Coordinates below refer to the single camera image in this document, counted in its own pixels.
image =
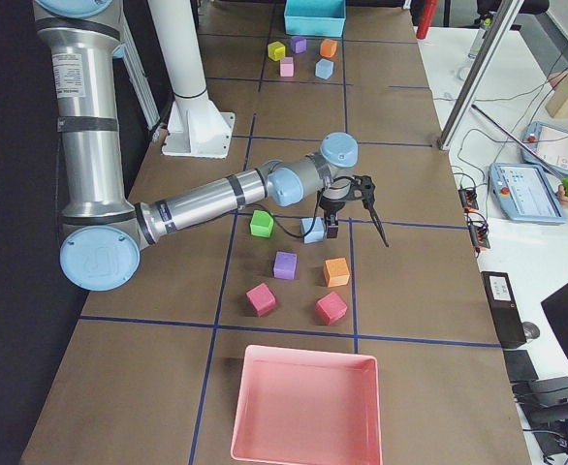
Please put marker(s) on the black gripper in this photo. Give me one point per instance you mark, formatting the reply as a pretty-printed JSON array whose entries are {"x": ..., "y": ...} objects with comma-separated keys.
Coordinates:
[{"x": 331, "y": 207}]

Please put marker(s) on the light blue foam block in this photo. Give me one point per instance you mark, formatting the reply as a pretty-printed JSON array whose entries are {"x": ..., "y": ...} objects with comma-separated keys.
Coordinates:
[
  {"x": 312, "y": 229},
  {"x": 324, "y": 69}
]

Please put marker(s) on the orange foam block right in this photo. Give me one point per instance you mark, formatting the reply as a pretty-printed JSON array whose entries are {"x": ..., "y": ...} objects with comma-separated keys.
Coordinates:
[{"x": 336, "y": 272}]

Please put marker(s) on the orange foam block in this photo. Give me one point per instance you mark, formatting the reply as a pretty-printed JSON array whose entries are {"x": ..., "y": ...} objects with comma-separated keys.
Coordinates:
[
  {"x": 328, "y": 48},
  {"x": 336, "y": 272}
]

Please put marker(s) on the purple foam block right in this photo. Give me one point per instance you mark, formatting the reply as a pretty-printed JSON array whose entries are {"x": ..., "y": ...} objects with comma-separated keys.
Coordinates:
[{"x": 285, "y": 265}]

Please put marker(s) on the purple foam block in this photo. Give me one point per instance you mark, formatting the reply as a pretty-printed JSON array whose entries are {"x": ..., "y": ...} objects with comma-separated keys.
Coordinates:
[
  {"x": 298, "y": 44},
  {"x": 285, "y": 265}
]

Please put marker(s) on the green foam block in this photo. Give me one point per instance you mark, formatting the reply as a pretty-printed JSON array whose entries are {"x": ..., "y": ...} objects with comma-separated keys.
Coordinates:
[{"x": 261, "y": 224}]

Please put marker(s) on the crimson foam block far right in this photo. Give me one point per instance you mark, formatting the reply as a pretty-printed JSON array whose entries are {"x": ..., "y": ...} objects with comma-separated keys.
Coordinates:
[{"x": 331, "y": 308}]

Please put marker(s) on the crimson foam block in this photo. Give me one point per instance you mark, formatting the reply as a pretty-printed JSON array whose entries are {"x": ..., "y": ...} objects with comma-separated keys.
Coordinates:
[
  {"x": 331, "y": 308},
  {"x": 261, "y": 299}
]

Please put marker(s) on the crimson foam block near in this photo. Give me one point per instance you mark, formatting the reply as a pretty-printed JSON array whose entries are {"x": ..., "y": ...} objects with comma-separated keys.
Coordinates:
[{"x": 261, "y": 299}]

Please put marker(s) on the pink foam block left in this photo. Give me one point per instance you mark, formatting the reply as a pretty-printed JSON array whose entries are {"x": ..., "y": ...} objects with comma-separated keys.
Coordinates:
[{"x": 287, "y": 67}]

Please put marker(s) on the orange foam block left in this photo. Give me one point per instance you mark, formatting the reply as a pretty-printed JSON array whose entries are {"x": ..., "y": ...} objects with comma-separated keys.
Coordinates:
[{"x": 328, "y": 48}]

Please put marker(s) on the yellow foam block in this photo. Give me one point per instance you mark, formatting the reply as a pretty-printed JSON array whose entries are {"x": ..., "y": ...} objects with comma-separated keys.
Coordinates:
[{"x": 276, "y": 51}]

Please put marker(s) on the purple foam block left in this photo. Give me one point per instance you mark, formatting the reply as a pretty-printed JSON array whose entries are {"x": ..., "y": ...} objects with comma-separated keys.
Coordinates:
[{"x": 298, "y": 44}]

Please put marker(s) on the pink plastic bin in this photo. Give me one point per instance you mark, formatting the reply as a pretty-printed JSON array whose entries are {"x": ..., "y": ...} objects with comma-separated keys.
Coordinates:
[{"x": 307, "y": 407}]

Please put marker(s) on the teach pendant near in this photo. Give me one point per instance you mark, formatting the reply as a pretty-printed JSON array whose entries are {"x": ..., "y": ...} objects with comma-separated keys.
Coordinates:
[{"x": 524, "y": 194}]

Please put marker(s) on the teach pendant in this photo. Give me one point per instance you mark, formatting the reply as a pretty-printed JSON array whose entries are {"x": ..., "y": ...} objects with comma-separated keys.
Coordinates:
[
  {"x": 549, "y": 143},
  {"x": 524, "y": 194}
]

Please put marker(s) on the teal plastic bin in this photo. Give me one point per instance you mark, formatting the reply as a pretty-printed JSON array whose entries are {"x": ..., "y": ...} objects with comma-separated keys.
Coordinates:
[{"x": 321, "y": 18}]

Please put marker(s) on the black box with label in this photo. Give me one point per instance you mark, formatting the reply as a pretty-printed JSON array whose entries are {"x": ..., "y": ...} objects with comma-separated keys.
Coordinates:
[{"x": 503, "y": 309}]

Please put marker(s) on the red cylinder object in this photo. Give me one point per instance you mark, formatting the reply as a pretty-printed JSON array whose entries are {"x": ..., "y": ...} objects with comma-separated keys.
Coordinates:
[{"x": 426, "y": 18}]

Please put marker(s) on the teach pendant far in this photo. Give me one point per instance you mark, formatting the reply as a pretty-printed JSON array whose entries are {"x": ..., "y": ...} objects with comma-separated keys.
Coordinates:
[{"x": 549, "y": 143}]

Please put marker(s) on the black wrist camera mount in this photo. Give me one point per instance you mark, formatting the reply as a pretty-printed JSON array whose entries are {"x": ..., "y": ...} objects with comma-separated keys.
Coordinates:
[{"x": 364, "y": 185}]

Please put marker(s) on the white pedestal column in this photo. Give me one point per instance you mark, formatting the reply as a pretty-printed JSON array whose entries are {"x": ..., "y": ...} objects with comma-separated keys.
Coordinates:
[{"x": 196, "y": 127}]

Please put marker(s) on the green handled reacher tool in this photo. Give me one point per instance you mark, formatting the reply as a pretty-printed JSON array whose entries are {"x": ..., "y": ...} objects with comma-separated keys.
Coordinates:
[{"x": 530, "y": 156}]

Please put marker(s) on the aluminium frame post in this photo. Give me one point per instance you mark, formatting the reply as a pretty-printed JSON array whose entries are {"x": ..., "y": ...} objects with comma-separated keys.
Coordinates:
[{"x": 502, "y": 23}]

